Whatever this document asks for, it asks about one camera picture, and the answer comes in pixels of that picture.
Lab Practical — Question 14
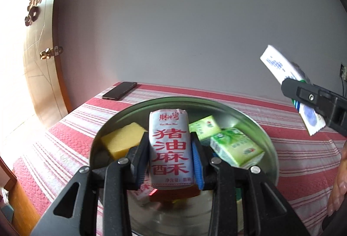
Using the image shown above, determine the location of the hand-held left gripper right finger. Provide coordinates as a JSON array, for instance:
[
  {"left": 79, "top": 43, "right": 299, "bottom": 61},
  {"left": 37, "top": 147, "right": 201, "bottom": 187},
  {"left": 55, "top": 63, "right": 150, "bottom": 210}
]
[{"left": 189, "top": 131, "right": 309, "bottom": 236}]

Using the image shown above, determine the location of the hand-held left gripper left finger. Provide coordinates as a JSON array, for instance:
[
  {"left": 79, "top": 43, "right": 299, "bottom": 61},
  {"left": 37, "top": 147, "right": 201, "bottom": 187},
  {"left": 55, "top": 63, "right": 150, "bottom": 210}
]
[{"left": 30, "top": 134, "right": 150, "bottom": 236}]

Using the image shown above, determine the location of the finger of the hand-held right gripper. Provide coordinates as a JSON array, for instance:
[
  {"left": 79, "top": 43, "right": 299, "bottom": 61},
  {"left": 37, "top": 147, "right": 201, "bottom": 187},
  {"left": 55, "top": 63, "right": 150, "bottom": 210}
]
[{"left": 280, "top": 77, "right": 347, "bottom": 134}]

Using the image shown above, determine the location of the white red snack box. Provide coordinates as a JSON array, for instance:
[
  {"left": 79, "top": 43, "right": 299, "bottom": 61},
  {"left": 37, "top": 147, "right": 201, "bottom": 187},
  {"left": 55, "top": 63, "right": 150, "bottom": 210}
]
[{"left": 148, "top": 108, "right": 200, "bottom": 191}]

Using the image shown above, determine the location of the red wet wipes packet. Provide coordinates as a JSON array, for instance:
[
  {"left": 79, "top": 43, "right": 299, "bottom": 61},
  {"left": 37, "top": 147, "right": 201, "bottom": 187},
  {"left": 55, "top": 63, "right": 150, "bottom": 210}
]
[{"left": 149, "top": 187, "right": 201, "bottom": 202}]

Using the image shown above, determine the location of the green tissue pack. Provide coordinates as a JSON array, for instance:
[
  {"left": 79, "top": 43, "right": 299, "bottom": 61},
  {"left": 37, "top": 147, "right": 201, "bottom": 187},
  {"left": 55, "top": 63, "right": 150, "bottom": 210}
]
[
  {"left": 210, "top": 127, "right": 265, "bottom": 170},
  {"left": 188, "top": 115, "right": 223, "bottom": 141}
]

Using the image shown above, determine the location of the yellow sponge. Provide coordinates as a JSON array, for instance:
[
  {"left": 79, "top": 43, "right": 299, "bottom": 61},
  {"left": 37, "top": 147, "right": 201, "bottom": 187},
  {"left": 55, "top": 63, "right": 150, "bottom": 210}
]
[{"left": 101, "top": 122, "right": 148, "bottom": 160}]

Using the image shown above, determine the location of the white blue tissue pack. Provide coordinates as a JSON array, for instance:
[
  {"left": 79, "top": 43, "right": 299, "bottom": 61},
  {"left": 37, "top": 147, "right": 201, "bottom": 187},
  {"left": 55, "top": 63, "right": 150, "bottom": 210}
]
[{"left": 260, "top": 45, "right": 326, "bottom": 136}]

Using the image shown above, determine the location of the round metal cookie tin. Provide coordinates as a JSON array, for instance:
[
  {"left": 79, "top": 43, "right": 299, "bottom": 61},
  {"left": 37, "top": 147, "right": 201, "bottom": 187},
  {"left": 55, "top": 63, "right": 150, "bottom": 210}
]
[{"left": 89, "top": 97, "right": 280, "bottom": 236}]

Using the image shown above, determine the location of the person's right hand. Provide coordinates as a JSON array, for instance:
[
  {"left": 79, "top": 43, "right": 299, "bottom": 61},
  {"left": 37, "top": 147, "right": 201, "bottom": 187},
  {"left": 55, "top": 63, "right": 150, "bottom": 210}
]
[{"left": 327, "top": 141, "right": 347, "bottom": 217}]

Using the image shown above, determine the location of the red striped bedspread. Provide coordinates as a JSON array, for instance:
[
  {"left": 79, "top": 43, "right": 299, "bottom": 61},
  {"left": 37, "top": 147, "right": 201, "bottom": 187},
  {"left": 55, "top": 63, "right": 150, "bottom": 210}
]
[{"left": 12, "top": 81, "right": 347, "bottom": 236}]

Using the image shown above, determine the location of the dark smartphone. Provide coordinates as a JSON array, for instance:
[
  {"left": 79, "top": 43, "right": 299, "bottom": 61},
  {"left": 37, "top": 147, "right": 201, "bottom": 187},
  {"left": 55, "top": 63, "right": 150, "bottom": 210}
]
[{"left": 101, "top": 82, "right": 138, "bottom": 101}]

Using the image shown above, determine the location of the wooden door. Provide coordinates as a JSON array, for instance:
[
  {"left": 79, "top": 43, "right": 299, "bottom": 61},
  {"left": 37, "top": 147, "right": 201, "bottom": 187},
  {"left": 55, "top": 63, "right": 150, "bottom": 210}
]
[{"left": 23, "top": 0, "right": 72, "bottom": 118}]

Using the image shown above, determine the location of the door ornament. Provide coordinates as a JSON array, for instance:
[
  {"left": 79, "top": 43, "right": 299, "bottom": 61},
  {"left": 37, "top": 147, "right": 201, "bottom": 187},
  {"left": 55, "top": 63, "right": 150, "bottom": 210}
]
[{"left": 24, "top": 0, "right": 42, "bottom": 27}]

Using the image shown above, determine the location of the wooden bed frame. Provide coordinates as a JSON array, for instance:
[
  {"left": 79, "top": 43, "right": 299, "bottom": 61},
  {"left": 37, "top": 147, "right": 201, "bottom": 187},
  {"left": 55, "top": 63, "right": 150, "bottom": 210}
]
[{"left": 0, "top": 157, "right": 41, "bottom": 231}]

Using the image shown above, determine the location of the brass door handle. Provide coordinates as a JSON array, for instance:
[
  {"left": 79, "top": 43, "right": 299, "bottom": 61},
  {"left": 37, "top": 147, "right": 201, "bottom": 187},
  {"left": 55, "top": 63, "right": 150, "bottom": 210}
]
[{"left": 40, "top": 46, "right": 64, "bottom": 59}]

